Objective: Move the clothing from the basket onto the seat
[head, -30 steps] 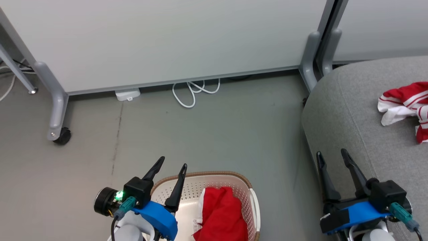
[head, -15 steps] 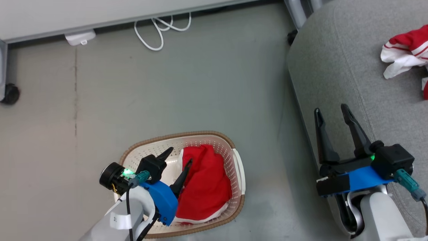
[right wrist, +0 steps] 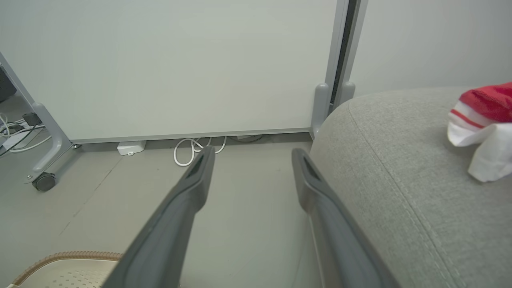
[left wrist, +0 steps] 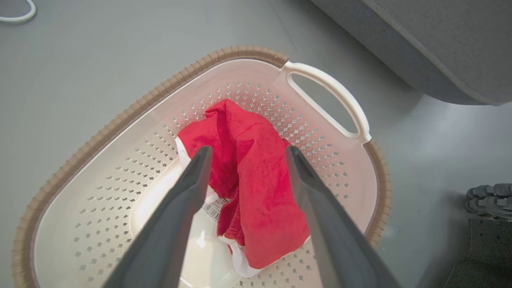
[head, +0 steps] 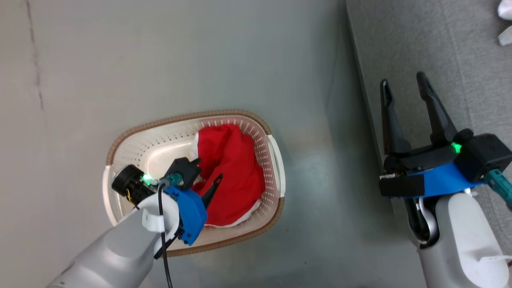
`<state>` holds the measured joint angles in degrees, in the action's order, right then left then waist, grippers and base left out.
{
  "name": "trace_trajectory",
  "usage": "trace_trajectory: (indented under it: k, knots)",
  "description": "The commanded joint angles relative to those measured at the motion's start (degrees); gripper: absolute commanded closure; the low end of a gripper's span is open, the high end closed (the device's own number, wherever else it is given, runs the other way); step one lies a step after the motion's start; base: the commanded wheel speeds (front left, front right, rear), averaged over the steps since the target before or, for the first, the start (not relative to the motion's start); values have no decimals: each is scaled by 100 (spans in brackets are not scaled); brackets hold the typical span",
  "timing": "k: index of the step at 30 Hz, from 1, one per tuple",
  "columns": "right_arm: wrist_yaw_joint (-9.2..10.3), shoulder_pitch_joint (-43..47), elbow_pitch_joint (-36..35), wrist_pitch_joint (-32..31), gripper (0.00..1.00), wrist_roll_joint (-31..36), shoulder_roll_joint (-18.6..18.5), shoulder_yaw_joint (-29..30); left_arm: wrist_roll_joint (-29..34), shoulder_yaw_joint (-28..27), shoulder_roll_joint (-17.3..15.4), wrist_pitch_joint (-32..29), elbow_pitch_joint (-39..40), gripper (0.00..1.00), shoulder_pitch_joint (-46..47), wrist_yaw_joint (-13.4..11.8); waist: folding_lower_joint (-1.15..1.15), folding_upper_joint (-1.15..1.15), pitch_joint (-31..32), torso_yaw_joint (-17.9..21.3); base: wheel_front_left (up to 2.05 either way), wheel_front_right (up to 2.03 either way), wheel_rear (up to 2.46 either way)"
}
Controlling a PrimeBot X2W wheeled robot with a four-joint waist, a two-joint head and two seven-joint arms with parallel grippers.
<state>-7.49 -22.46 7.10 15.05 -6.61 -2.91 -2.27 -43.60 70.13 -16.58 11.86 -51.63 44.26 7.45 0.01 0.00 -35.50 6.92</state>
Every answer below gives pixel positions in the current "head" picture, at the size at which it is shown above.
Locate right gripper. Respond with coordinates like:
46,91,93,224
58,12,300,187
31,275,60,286
380,72,458,177

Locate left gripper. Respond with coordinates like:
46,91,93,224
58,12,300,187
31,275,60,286
112,164,224,209

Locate red and white garment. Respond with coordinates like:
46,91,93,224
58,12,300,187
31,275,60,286
190,123,267,229

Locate grey fabric sofa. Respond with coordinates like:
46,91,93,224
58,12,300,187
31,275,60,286
346,0,512,288

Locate white perforated laundry basket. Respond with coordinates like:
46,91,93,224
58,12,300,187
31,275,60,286
102,109,287,258

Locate white cloth item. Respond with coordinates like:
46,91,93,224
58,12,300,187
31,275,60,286
497,0,512,21
498,25,512,47

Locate left blue camera bracket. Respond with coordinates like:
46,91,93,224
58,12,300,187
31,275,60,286
164,186,209,246

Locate blue camera bracket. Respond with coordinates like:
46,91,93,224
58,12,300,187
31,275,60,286
379,162,487,199
164,186,209,246

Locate left teal cable connector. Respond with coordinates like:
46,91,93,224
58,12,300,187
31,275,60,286
158,172,185,189

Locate teal cable connector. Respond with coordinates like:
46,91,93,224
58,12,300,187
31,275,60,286
158,172,185,189
485,168,512,211

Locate right blue camera bracket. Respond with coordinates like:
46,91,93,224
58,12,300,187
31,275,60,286
379,162,487,199

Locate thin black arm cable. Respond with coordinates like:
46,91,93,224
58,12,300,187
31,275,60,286
154,186,175,288

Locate right teal cable connector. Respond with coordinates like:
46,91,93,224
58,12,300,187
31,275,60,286
485,168,512,211

